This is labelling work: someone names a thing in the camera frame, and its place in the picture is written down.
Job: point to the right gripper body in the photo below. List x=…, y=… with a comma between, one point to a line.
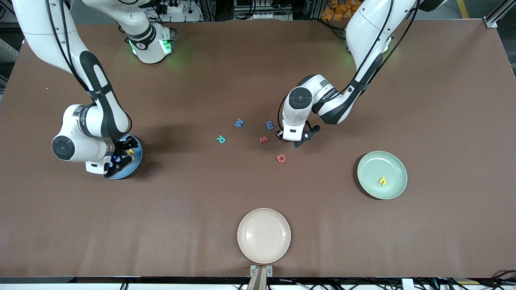
x=121, y=152

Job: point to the blue round plate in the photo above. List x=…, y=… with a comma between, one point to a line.
x=135, y=167

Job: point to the bag of orange fruits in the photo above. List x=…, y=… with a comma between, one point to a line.
x=338, y=10

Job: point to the yellow foam small h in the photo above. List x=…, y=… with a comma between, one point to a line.
x=382, y=181

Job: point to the blue foam capital M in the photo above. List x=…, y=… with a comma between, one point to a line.
x=239, y=123

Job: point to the beige round plate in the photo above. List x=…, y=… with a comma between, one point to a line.
x=264, y=235

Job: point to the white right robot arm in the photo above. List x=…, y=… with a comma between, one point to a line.
x=36, y=32

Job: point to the white power strip with plugs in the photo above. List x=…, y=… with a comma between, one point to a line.
x=173, y=8

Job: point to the pink foam letter Q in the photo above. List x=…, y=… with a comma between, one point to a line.
x=277, y=158

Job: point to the pink foam small w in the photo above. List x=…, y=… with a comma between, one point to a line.
x=263, y=140

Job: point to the teal foam letter R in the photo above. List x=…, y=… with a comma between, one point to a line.
x=221, y=139

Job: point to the aluminium frame profile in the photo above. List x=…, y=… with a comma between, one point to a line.
x=498, y=14

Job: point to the brown table cover sheet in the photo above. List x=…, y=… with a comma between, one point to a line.
x=201, y=201

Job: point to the blue foam small e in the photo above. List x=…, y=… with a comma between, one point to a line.
x=269, y=125

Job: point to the white device behind table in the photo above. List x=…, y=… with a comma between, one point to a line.
x=264, y=16

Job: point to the green round plate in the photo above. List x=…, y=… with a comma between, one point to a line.
x=387, y=192

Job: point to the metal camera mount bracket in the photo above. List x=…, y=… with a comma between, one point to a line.
x=261, y=282

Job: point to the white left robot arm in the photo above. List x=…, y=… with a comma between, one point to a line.
x=363, y=28

